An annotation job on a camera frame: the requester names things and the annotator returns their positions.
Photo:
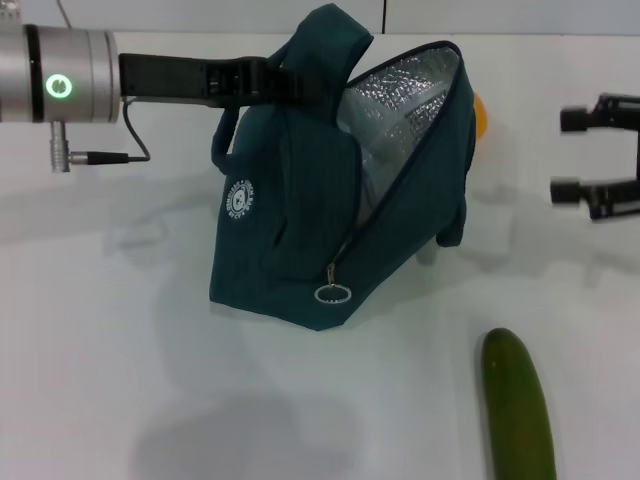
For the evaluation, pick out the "orange yellow pear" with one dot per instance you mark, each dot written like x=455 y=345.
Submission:
x=481 y=117

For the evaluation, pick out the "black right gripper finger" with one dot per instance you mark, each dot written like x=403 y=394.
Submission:
x=615 y=200
x=615 y=112

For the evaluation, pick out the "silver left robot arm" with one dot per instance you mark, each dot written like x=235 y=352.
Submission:
x=75 y=65

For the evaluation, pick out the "green cucumber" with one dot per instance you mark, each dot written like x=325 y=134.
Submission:
x=520 y=415

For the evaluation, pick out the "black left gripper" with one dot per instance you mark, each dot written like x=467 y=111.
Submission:
x=165 y=80

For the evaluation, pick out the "dark teal insulated lunch bag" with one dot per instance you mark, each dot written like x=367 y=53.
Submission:
x=280 y=240

